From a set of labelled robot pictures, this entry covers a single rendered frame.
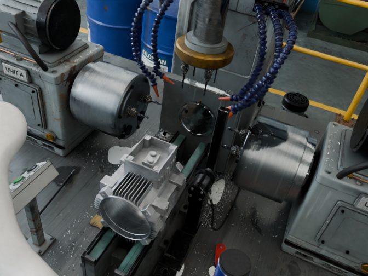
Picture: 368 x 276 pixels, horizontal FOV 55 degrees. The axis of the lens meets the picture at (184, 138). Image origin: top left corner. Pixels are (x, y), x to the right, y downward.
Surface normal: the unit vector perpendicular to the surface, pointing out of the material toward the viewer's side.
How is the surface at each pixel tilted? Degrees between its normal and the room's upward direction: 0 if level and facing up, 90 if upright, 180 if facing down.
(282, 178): 69
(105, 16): 80
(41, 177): 53
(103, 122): 92
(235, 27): 90
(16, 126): 38
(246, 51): 90
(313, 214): 90
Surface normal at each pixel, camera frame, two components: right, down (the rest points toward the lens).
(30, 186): 0.80, -0.19
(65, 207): 0.12, -0.77
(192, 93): -0.40, 0.54
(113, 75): 0.04, -0.62
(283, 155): -0.18, -0.18
